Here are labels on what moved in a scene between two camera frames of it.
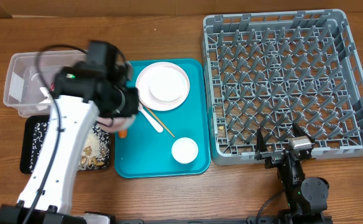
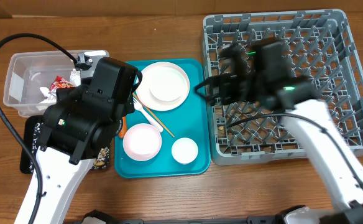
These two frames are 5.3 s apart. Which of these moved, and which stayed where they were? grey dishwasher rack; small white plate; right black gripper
Moved: right black gripper
Stayed: small white plate; grey dishwasher rack
